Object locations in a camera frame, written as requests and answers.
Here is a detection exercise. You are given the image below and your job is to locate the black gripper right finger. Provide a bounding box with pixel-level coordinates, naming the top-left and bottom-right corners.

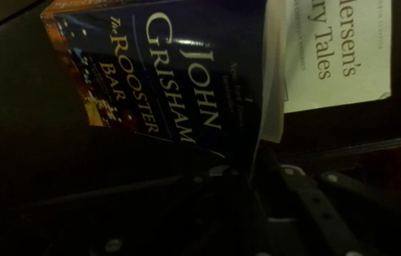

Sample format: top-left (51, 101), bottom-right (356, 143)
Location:
top-left (258, 151), bottom-right (401, 256)

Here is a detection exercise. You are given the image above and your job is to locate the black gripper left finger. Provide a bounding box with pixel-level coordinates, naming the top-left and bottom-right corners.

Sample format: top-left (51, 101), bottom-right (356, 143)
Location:
top-left (14, 163), bottom-right (258, 256)

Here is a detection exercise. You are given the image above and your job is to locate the blue John Grisham paperback book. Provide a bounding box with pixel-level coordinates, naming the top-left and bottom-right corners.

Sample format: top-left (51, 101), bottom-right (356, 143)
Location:
top-left (39, 0), bottom-right (288, 165)

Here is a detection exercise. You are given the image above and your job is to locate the white fairy tales book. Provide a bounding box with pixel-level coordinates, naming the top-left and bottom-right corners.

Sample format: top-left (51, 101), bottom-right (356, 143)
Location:
top-left (282, 0), bottom-right (393, 116)

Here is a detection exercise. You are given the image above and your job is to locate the dark wooden bookshelf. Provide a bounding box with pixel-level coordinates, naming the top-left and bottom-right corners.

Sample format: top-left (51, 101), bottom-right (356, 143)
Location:
top-left (0, 0), bottom-right (401, 215)

